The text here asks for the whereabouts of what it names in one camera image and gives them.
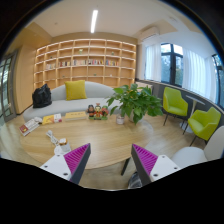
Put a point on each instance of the green armchair near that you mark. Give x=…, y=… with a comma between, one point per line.
x=203, y=123

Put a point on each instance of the yellow cushion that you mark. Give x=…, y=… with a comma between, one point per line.
x=75, y=90

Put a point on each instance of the white chair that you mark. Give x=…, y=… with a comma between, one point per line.
x=193, y=155

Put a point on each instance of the white curtain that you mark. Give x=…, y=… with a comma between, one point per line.
x=153, y=63

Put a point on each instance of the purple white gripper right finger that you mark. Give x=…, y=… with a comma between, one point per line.
x=151, y=167

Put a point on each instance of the yellow red book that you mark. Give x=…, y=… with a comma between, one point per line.
x=50, y=119

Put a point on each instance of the wooden wall bookshelf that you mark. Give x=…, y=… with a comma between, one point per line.
x=108, y=62

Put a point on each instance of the green potted plant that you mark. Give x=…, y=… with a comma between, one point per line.
x=135, y=102

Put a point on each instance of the ceiling light strip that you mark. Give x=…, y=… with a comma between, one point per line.
x=93, y=21

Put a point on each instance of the white air conditioner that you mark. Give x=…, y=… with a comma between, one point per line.
x=151, y=32

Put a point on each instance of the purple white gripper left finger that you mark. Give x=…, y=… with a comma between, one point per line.
x=69, y=166

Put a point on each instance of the open magazine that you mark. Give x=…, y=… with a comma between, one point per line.
x=30, y=125

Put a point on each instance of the small round side table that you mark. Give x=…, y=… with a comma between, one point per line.
x=194, y=106

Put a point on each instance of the grey curved sofa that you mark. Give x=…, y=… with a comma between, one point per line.
x=95, y=92

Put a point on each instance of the green armchair far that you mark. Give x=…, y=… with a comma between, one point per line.
x=174, y=104

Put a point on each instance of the black bag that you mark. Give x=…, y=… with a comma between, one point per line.
x=42, y=97

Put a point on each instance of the green armchair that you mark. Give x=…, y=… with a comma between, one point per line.
x=203, y=123
x=174, y=104

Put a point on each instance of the toy figurines on green tray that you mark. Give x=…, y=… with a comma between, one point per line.
x=97, y=112

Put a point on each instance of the glass door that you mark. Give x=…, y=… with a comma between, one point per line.
x=7, y=107

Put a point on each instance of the white charger plug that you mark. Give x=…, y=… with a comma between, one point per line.
x=63, y=141

